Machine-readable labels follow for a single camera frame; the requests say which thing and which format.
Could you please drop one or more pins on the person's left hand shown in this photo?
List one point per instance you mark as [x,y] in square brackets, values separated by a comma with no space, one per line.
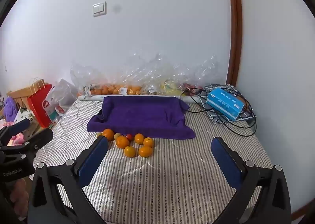
[18,197]

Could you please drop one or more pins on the purple towel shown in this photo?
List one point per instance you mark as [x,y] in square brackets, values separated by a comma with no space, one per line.
[142,115]

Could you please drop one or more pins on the pink plush toy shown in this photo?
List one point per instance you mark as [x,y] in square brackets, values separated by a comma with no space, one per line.
[18,138]

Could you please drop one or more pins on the clear bag of oranges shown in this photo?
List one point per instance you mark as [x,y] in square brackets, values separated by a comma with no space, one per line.
[133,76]
[91,78]

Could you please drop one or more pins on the red paper bag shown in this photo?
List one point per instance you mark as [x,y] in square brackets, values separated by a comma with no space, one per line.
[39,106]

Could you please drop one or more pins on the dark grid-patterned cloth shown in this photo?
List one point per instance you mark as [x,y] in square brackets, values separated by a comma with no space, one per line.
[212,87]

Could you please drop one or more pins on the small yellow-green fruit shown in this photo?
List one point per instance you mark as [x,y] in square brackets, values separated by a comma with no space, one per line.
[99,134]
[117,136]

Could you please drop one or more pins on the white light switch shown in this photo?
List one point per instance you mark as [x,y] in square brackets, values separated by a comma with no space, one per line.
[99,9]

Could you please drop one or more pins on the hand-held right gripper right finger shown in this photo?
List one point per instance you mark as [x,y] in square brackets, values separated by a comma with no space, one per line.
[226,162]

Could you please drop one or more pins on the small orange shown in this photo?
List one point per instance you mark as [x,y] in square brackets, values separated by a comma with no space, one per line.
[139,138]
[148,142]
[130,151]

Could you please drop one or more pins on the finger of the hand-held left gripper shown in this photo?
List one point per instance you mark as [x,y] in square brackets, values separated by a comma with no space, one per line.
[39,139]
[19,126]

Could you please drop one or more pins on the purple plush toy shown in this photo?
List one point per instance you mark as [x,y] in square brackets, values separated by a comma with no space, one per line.
[9,109]

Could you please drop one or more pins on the light wooden furniture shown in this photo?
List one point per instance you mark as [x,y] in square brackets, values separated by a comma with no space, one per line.
[19,94]

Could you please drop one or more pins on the brown wooden door frame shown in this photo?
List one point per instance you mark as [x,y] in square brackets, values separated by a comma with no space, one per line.
[235,29]

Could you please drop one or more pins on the white spotted cloth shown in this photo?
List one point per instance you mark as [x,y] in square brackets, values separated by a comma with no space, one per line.
[23,115]

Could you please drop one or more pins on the white plastic bag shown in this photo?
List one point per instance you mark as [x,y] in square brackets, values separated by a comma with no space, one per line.
[62,92]

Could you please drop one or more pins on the large orange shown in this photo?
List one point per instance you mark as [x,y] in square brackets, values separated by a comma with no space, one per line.
[145,151]
[108,134]
[122,142]

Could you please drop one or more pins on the small red tomato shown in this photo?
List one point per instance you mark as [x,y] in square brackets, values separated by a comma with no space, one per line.
[129,137]

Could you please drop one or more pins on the clear bag of yellow fruit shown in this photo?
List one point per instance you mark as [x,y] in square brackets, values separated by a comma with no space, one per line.
[169,83]

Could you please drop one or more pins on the clear bag of red fruit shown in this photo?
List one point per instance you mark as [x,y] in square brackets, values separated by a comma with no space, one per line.
[196,74]

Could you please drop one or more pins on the striped mattress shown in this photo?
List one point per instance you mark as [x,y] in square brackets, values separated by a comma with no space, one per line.
[160,184]

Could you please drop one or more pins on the teal white packet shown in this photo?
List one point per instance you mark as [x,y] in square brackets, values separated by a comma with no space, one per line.
[53,114]

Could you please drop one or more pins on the blue tissue pack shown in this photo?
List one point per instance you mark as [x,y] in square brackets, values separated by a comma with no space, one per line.
[225,103]

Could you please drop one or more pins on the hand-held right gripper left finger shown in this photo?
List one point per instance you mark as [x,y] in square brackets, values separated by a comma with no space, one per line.
[94,160]

